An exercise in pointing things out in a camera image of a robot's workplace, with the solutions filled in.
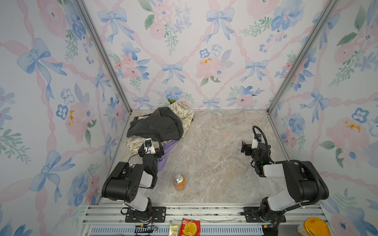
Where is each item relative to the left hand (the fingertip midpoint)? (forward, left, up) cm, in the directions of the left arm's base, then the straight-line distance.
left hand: (152, 141), depth 88 cm
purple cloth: (+3, -8, -9) cm, 13 cm away
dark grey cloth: (+14, -5, -1) cm, 15 cm away
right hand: (+4, -62, -4) cm, 62 cm away
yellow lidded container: (-42, -76, -1) cm, 87 cm away
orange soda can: (-23, -18, -1) cm, 29 cm away
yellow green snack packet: (-42, -15, -10) cm, 46 cm away
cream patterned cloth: (+26, -20, -4) cm, 33 cm away
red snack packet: (-42, -23, -10) cm, 49 cm away
